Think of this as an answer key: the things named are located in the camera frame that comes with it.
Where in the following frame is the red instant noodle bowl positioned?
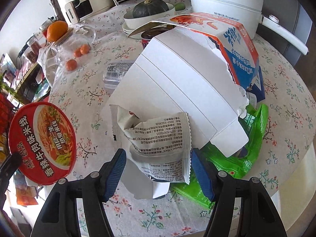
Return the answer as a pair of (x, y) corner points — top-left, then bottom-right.
(8, 102), (77, 186)

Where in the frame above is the green snack bag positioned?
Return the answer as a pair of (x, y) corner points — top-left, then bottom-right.
(171, 104), (269, 208)

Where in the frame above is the white printed snack wrapper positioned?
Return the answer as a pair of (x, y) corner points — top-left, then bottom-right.
(110, 104), (192, 183)

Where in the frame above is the blue white box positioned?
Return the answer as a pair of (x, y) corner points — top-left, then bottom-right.
(246, 67), (265, 102)

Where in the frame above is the plastic bottle white cap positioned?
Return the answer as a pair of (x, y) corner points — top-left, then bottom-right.
(102, 61), (134, 89)

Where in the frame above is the torn white orange milk carton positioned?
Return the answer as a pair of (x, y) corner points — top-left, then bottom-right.
(102, 12), (259, 199)

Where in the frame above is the red drink can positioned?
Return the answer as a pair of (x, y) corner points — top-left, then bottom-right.
(141, 26), (175, 49)

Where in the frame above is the white plastic trash bin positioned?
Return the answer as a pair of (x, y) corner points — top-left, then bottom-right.
(279, 144), (315, 230)

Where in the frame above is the floral tablecloth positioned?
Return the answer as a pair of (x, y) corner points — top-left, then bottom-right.
(49, 0), (315, 236)

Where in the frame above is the large orange fruit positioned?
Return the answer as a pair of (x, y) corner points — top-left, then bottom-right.
(46, 20), (68, 42)

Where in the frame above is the white ceramic bowl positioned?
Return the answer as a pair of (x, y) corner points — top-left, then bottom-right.
(122, 2), (186, 35)

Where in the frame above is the grey refrigerator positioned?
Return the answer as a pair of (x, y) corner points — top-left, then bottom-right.
(257, 0), (312, 69)

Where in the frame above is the green pumpkin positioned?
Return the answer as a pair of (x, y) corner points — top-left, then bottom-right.
(132, 0), (169, 18)

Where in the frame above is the white electric cooking pot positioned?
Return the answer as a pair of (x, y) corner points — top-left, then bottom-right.
(191, 0), (308, 55)

